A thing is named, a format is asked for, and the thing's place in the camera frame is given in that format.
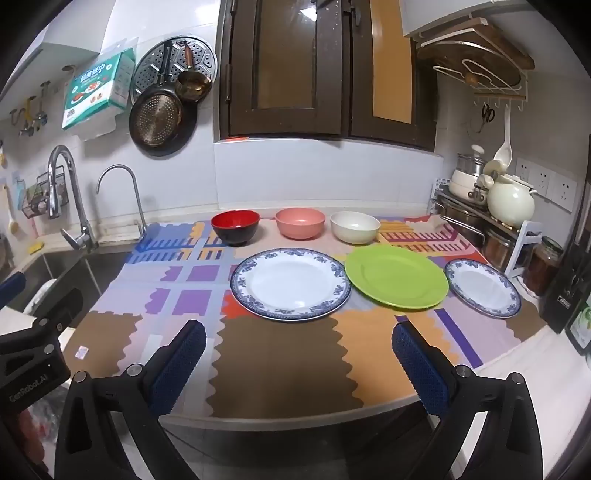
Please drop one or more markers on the cream ceramic pot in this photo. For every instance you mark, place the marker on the cream ceramic pot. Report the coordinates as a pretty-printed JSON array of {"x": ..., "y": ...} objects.
[{"x": 508, "y": 203}]

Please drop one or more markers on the metal dish rack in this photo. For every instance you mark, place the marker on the metal dish rack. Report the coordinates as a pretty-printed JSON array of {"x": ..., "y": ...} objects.
[{"x": 459, "y": 221}]

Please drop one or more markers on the white bowl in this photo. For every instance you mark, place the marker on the white bowl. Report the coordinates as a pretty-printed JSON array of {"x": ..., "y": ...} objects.
[{"x": 355, "y": 235}]

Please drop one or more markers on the black scissors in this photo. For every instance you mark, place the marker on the black scissors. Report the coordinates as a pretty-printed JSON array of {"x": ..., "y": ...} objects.
[{"x": 487, "y": 113}]

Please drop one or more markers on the colourful patterned table mat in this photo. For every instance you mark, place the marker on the colourful patterned table mat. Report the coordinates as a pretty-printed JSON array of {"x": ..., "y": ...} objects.
[{"x": 277, "y": 360}]

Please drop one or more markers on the white ladle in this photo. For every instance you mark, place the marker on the white ladle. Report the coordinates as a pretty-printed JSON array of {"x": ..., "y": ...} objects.
[{"x": 502, "y": 152}]

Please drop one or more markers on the white wall cabinet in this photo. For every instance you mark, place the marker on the white wall cabinet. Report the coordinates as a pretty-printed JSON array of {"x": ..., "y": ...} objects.
[{"x": 434, "y": 14}]

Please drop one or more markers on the green and white bottle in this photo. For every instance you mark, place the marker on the green and white bottle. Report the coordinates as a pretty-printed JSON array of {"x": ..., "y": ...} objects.
[{"x": 581, "y": 323}]

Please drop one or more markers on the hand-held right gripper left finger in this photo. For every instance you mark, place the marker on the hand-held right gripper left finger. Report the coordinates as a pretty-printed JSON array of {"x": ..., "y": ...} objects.
[{"x": 180, "y": 364}]

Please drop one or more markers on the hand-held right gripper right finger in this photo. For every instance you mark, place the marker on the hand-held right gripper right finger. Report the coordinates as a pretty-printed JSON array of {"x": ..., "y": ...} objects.
[{"x": 420, "y": 369}]

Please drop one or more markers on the white electric pot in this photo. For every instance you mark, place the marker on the white electric pot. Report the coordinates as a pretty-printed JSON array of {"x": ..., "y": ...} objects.
[{"x": 461, "y": 184}]

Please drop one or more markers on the copper coloured pot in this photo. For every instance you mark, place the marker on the copper coloured pot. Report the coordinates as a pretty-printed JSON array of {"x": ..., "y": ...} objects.
[{"x": 498, "y": 249}]

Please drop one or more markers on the small blue floral plate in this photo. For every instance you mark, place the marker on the small blue floral plate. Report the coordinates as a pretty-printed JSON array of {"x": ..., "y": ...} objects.
[{"x": 482, "y": 288}]

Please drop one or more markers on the small white sticker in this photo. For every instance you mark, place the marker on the small white sticker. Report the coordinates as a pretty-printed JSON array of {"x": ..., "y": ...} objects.
[{"x": 83, "y": 353}]

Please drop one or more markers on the round metal steamer tray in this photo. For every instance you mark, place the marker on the round metal steamer tray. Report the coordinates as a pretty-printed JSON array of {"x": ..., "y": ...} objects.
[{"x": 203, "y": 60}]

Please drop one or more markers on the large blue floral plate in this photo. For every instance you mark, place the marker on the large blue floral plate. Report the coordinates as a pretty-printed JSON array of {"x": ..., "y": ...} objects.
[{"x": 291, "y": 286}]

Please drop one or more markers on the black frying pan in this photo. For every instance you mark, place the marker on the black frying pan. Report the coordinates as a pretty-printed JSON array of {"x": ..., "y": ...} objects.
[{"x": 157, "y": 115}]

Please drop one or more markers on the red and black bowl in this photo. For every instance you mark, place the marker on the red and black bowl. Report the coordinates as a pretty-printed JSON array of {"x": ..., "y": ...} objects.
[{"x": 235, "y": 235}]

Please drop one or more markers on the black appliance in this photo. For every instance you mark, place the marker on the black appliance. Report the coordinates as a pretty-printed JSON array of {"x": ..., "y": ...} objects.
[{"x": 568, "y": 286}]

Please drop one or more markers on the yellow sponge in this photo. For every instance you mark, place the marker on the yellow sponge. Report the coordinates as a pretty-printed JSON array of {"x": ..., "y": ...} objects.
[{"x": 35, "y": 247}]

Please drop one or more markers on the green tissue box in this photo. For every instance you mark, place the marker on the green tissue box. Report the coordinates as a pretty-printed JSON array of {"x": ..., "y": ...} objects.
[{"x": 97, "y": 87}]

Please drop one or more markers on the chrome kitchen faucet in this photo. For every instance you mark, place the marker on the chrome kitchen faucet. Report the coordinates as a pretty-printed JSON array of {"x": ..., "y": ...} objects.
[{"x": 83, "y": 221}]

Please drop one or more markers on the white wall socket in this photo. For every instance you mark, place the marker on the white wall socket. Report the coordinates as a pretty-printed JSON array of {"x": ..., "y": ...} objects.
[
  {"x": 564, "y": 191},
  {"x": 545, "y": 182}
]

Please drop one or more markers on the pink bowl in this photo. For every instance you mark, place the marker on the pink bowl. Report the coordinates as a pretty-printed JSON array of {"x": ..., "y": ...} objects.
[{"x": 300, "y": 228}]

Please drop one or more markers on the white dish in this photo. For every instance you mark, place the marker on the white dish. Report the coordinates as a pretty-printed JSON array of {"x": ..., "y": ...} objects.
[{"x": 41, "y": 295}]

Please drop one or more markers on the brass ladle pot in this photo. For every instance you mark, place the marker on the brass ladle pot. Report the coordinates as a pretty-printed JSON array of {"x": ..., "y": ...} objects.
[{"x": 191, "y": 85}]

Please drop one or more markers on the green plate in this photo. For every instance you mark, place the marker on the green plate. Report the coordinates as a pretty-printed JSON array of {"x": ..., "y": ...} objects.
[{"x": 397, "y": 277}]

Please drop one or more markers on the white shelf rack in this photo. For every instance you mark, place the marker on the white shelf rack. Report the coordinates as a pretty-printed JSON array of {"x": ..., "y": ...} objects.
[{"x": 526, "y": 244}]

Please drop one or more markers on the thin gooseneck faucet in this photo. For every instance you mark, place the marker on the thin gooseneck faucet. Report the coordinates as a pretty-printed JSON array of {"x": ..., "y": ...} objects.
[{"x": 138, "y": 203}]

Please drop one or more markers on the stainless steel sink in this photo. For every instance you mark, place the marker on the stainless steel sink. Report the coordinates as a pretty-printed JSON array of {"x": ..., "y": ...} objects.
[{"x": 64, "y": 270}]

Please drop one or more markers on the metal wall hooks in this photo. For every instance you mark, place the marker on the metal wall hooks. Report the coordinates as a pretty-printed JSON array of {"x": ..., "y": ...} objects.
[{"x": 30, "y": 113}]

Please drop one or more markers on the rectangular wooden cutting board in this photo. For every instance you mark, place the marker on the rectangular wooden cutting board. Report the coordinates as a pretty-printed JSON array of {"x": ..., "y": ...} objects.
[{"x": 508, "y": 46}]

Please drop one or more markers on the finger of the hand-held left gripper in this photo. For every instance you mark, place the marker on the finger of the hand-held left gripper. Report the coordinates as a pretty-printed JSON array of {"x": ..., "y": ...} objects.
[
  {"x": 11, "y": 288},
  {"x": 60, "y": 305}
]

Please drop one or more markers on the glass jar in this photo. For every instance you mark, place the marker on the glass jar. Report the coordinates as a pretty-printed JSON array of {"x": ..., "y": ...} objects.
[{"x": 545, "y": 267}]

